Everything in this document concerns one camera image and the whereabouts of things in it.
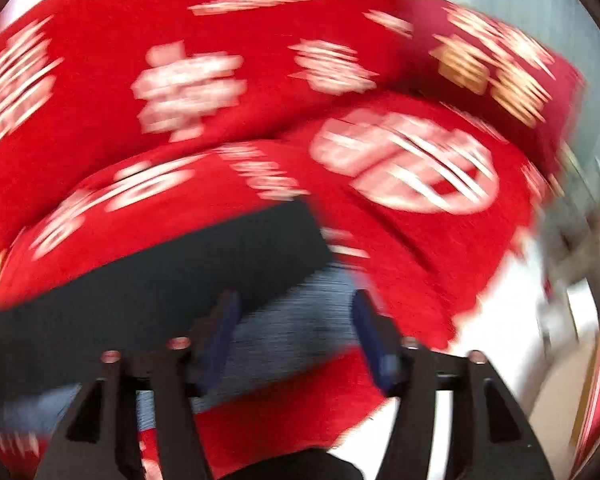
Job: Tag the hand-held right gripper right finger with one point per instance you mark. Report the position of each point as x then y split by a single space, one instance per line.
375 350

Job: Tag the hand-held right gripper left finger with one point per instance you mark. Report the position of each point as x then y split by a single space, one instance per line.
220 345

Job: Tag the black and grey pants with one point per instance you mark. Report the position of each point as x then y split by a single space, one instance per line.
155 285

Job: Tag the red printed blanket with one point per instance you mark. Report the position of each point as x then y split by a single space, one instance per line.
430 260

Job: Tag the blurred grey furniture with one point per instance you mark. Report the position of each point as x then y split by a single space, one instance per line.
570 240

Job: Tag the dark red printed cushion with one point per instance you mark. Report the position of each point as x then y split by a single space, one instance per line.
427 25

